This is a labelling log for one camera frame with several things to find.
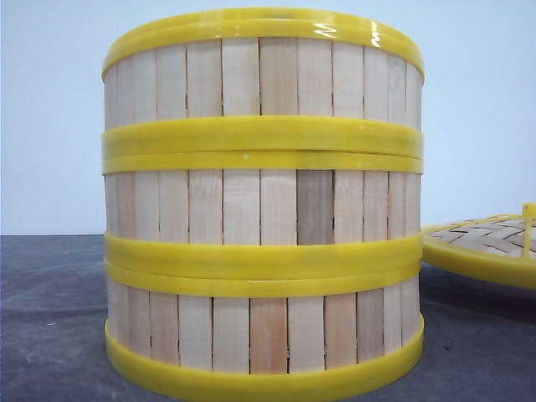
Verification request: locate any bamboo steamer basket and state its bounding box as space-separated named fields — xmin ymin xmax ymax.
xmin=104 ymin=270 xmax=425 ymax=402
xmin=102 ymin=8 xmax=424 ymax=173
xmin=105 ymin=169 xmax=421 ymax=293

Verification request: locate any woven bamboo steamer lid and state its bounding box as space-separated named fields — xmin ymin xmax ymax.
xmin=422 ymin=203 xmax=535 ymax=290

